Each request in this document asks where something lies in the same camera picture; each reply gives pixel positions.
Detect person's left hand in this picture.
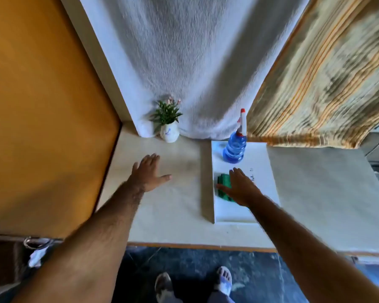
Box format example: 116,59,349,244
127,153,172,193

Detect person's right hand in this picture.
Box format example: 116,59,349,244
216,167,265,207

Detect person's left forearm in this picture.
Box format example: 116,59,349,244
11,181,146,303

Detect person's right forearm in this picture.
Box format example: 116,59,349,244
248,195,379,303

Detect green cleaning cloth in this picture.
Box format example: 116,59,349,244
217,173,236,203

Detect blue spray bottle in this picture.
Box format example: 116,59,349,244
222,108,248,164

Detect white rectangular board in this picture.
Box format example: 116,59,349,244
211,140,281,225

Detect small plant in white vase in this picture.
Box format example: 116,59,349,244
149,97,184,144

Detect person's right foot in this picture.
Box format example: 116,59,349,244
214,266,233,297

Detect person's foot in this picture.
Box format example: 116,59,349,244
214,266,233,297
154,272,174,303

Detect orange wooden door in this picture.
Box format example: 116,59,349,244
0,0,121,239

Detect person's left foot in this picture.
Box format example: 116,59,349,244
154,272,174,303

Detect white textured curtain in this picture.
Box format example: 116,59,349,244
79,0,312,141

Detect small white rag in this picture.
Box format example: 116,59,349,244
27,247,48,269

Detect striped beige orange curtain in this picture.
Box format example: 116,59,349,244
246,0,379,149

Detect white door frame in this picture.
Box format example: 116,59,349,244
59,0,133,123

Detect metal door handle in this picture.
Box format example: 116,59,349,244
23,237,53,250

